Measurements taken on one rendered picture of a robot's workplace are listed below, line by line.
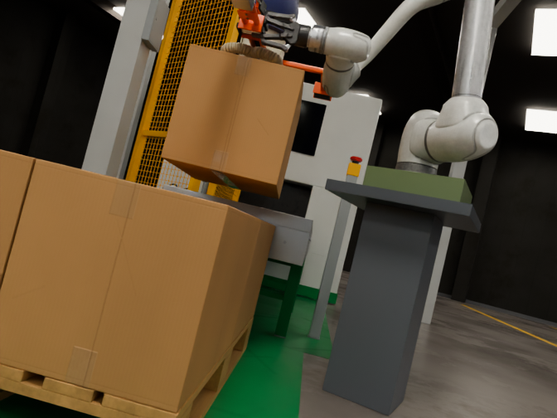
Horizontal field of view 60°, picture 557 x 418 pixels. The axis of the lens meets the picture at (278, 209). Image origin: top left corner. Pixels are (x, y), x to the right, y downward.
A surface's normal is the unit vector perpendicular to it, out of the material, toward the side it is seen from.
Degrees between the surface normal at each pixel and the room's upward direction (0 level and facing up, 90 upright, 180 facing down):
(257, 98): 90
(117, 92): 90
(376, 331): 90
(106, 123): 90
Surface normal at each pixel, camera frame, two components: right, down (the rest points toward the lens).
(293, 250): -0.07, -0.07
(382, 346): -0.43, -0.15
